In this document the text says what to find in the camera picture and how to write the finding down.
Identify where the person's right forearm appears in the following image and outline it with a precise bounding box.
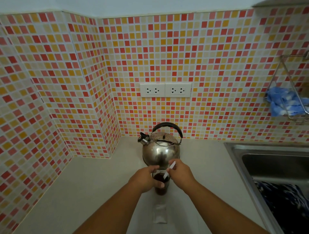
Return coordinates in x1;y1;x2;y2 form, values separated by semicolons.
184;180;271;234

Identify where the person's left hand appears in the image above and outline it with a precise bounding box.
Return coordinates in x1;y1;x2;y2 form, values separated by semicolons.
128;165;165;194

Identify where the grey range hood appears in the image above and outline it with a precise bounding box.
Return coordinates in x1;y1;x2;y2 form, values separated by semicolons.
251;0;309;8

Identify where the person's right hand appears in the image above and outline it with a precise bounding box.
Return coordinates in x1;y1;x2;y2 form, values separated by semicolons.
166;159;196;193

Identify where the person's left forearm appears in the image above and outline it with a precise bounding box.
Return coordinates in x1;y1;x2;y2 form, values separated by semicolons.
72;182;145;234

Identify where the dark patterned cloth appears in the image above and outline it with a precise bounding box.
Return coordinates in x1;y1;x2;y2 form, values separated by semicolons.
254;181;309;234

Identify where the glass of dark drink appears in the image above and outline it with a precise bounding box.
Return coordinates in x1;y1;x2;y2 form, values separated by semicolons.
152;169;171;196

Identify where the stainless steel sink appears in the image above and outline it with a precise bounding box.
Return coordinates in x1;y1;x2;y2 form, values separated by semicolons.
224;142;309;234

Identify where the white double wall socket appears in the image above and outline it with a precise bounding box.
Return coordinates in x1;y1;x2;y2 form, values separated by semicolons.
165;83;192;98
140;83;166;98

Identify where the white plastic spoon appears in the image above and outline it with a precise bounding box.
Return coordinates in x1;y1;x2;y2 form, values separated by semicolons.
163;161;176;180

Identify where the blue and white cloth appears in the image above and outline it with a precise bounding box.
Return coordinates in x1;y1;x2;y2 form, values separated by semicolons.
266;86;309;117

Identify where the clear empty plastic sachet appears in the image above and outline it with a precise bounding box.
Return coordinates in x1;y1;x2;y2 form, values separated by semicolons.
153;204;168;225

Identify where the stainless steel whistling kettle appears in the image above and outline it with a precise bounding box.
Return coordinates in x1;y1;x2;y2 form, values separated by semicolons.
138;122;183;170

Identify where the wire wall rack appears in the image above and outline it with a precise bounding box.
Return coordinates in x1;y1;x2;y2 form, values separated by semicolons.
264;51;309;125

